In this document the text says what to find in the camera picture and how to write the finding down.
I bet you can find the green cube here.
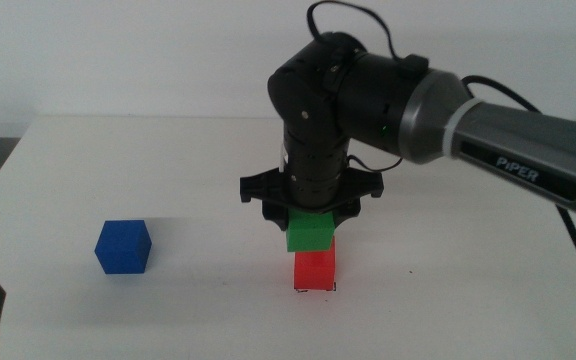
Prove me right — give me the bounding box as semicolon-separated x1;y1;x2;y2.
285;208;338;253

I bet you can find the red cube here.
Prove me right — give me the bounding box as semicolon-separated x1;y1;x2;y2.
293;238;338;293

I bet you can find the blue cube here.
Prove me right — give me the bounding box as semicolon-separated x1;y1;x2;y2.
94;219;153;275

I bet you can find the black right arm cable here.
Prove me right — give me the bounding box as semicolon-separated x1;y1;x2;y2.
306;0;576;347

